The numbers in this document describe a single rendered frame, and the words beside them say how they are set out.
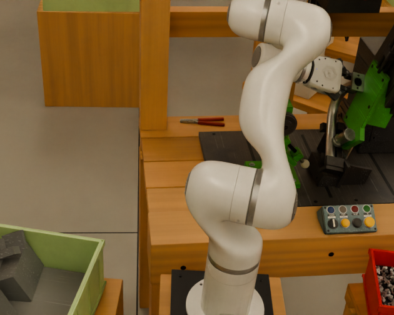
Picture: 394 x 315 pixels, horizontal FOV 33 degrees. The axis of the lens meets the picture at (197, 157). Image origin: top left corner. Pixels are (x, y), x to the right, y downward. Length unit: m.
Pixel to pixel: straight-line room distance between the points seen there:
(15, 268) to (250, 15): 0.83
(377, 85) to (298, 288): 1.30
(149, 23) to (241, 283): 0.95
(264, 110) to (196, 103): 2.88
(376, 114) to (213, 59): 2.93
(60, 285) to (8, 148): 2.15
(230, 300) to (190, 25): 1.02
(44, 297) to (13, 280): 0.10
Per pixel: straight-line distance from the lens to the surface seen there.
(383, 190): 2.12
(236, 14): 1.46
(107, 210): 3.34
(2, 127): 4.05
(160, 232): 1.84
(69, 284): 1.78
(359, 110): 2.02
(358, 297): 1.89
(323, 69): 1.97
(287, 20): 1.44
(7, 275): 1.72
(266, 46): 1.89
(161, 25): 2.12
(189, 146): 2.22
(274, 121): 1.38
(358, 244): 1.95
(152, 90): 2.22
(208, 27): 2.24
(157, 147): 2.21
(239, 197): 1.34
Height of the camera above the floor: 2.11
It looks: 34 degrees down
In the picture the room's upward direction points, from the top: 4 degrees clockwise
